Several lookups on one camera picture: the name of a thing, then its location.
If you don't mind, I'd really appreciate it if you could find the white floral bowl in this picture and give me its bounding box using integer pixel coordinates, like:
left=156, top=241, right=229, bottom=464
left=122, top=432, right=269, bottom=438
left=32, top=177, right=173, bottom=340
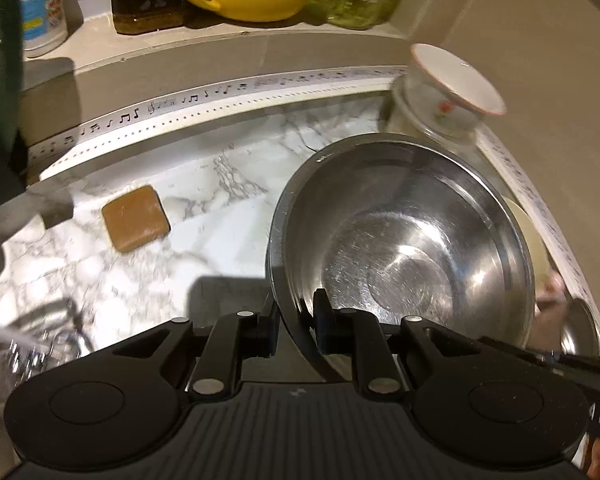
left=410, top=42, right=507, bottom=131

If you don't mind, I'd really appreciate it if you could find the music note edge tape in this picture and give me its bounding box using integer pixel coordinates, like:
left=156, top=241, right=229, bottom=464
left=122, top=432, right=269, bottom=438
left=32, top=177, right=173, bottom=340
left=27, top=65, right=600, bottom=311

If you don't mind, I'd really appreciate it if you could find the clear glass container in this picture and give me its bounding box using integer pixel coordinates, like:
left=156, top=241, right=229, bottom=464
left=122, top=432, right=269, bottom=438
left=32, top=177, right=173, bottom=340
left=386, top=75, right=486, bottom=153

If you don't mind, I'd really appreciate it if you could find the chrome faucet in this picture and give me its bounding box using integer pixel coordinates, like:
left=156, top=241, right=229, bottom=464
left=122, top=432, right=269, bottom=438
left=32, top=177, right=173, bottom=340
left=0, top=297, right=97, bottom=378

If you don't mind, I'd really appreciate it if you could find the brown soap bar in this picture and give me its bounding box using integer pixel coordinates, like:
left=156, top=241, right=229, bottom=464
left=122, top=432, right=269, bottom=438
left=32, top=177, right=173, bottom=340
left=101, top=185, right=172, bottom=254

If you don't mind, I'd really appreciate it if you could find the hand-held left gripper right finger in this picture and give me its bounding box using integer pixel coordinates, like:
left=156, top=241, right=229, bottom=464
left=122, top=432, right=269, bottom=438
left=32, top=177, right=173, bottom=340
left=312, top=289, right=493, bottom=402

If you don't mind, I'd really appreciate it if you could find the pink pot with steel liner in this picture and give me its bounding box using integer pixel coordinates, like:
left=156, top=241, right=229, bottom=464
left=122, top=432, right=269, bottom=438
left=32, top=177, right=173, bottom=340
left=534, top=270, right=600, bottom=362

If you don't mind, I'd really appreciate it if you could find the stainless steel bowl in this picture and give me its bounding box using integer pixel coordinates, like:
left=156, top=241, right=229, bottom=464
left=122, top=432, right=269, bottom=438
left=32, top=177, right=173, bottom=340
left=266, top=132, right=537, bottom=386

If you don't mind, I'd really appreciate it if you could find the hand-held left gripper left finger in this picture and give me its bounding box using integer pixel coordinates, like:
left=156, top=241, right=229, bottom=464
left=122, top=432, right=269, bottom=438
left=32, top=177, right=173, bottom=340
left=105, top=300, right=281, bottom=401

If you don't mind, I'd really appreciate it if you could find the white blue-label bottle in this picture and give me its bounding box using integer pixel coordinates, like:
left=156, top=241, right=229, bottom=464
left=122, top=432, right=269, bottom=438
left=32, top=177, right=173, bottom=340
left=17, top=0, right=69, bottom=58

